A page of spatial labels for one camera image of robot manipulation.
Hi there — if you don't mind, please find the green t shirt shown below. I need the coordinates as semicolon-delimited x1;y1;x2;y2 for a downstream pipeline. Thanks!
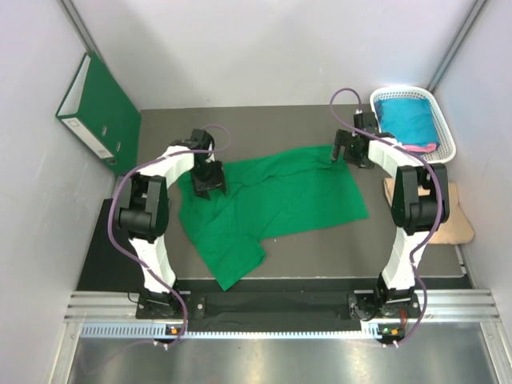
178;146;369;290

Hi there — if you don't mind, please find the blue folded t shirt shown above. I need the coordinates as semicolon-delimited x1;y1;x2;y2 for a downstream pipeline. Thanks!
374;98;439;145

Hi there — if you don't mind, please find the beige folded t shirt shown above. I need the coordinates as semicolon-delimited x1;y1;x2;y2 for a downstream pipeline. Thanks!
383;178;474;245

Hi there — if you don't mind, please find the green ring binder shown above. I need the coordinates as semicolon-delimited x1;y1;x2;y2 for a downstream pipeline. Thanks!
55;54;142;175

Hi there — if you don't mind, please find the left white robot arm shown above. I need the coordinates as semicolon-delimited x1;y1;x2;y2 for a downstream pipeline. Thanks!
107;127;227;319

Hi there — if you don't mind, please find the aluminium frame rail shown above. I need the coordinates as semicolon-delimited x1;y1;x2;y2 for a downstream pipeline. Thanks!
64;290;500;322

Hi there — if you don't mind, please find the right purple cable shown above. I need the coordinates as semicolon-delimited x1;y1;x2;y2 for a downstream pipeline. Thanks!
329;87;446;348

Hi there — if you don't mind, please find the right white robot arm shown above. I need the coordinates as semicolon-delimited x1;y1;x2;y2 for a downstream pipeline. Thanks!
331;109;450;317

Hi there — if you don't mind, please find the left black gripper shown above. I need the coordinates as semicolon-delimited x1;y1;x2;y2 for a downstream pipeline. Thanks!
190;158;226;199

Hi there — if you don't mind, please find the white slotted cable duct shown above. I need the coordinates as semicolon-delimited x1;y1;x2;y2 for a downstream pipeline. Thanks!
79;322;407;339

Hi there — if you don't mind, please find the pink folded t shirt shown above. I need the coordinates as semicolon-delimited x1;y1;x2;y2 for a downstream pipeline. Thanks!
402;142;438;154

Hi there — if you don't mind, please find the white plastic basket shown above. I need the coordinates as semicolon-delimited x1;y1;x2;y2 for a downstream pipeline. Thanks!
370;85;456;163

